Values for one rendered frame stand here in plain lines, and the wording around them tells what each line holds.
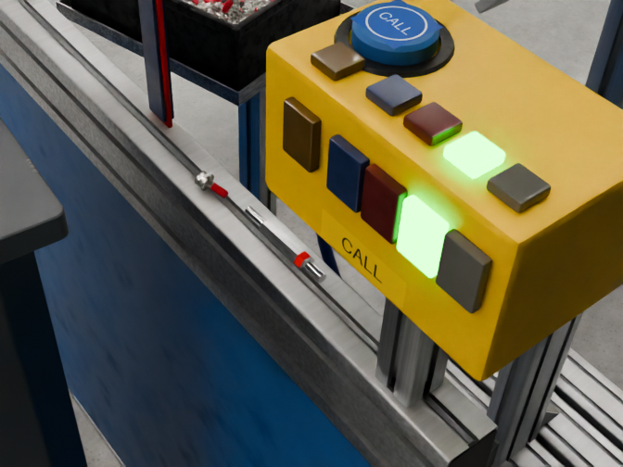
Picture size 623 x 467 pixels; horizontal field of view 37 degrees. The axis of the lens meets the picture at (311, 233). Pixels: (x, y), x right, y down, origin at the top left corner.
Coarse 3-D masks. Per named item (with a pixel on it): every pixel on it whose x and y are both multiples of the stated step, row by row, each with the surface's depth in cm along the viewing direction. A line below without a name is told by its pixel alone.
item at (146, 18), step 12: (144, 0) 65; (144, 12) 65; (156, 12) 64; (144, 24) 66; (156, 24) 65; (144, 36) 67; (156, 36) 66; (144, 48) 68; (156, 48) 66; (156, 60) 67; (156, 72) 68; (156, 84) 69; (156, 96) 70; (156, 108) 71
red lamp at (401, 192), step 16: (368, 176) 39; (384, 176) 39; (368, 192) 40; (384, 192) 39; (400, 192) 38; (368, 208) 40; (384, 208) 39; (400, 208) 39; (368, 224) 41; (384, 224) 40
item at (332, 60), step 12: (324, 48) 42; (336, 48) 42; (348, 48) 42; (312, 60) 41; (324, 60) 41; (336, 60) 41; (348, 60) 41; (360, 60) 41; (324, 72) 41; (336, 72) 40; (348, 72) 41
